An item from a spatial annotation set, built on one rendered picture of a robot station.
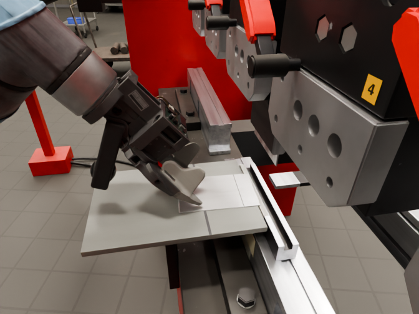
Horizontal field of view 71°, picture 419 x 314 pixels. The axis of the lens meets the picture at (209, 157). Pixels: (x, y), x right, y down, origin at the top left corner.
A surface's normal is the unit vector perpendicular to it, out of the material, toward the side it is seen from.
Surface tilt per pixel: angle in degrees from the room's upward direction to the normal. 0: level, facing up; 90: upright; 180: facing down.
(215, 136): 90
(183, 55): 90
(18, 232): 0
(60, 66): 77
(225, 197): 0
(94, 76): 62
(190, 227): 0
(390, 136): 90
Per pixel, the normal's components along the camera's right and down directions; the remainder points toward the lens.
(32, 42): 0.34, 0.36
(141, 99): 0.14, 0.54
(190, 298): 0.01, -0.83
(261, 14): 0.12, -0.30
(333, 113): -0.98, 0.09
